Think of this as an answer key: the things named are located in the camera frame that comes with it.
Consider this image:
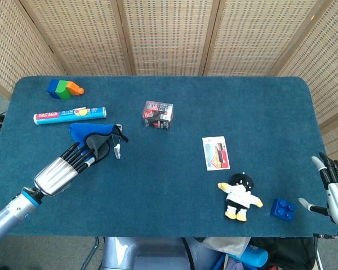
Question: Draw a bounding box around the blue wooden block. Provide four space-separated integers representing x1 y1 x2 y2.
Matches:
46 79 60 100

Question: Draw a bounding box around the grey robot torso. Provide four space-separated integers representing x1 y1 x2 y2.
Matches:
101 237 223 270

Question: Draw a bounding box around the green wooden block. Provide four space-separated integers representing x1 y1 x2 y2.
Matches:
55 80 72 101

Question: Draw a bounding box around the grey crumpled cloth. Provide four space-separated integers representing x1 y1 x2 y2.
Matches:
201 237 251 258

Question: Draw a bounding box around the teal carpet table cover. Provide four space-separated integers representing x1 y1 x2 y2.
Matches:
0 75 338 239

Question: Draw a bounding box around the metal wire folding stand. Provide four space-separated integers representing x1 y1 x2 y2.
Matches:
109 123 123 160

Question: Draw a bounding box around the food wrap box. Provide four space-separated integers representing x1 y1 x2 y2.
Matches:
33 106 107 126

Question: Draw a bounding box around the picture card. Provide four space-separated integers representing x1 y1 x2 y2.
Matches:
202 136 231 172

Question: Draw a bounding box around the blue cylinder bottle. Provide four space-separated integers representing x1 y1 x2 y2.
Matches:
236 244 269 268

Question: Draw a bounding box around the black bag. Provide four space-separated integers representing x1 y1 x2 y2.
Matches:
250 237 316 270

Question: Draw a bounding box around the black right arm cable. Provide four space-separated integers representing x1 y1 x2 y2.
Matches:
312 232 338 270

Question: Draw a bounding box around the clear box of coffee capsules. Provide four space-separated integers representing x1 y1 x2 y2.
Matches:
142 100 174 131

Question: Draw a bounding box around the orange wooden block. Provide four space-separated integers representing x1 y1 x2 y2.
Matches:
66 80 85 96

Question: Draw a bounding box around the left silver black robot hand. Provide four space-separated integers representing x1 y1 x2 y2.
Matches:
33 142 98 197

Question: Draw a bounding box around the penguin plush toy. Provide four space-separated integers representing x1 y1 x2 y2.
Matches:
217 172 264 223

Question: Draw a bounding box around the woven wood folding screen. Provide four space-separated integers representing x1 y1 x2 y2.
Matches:
0 0 338 169

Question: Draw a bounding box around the dark floor cable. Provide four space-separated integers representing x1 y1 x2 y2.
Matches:
81 237 100 270

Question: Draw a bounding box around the blue toy brick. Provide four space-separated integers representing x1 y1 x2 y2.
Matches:
270 197 297 222

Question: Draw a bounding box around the grey and blue cloth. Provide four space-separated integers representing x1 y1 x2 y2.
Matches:
68 122 130 167

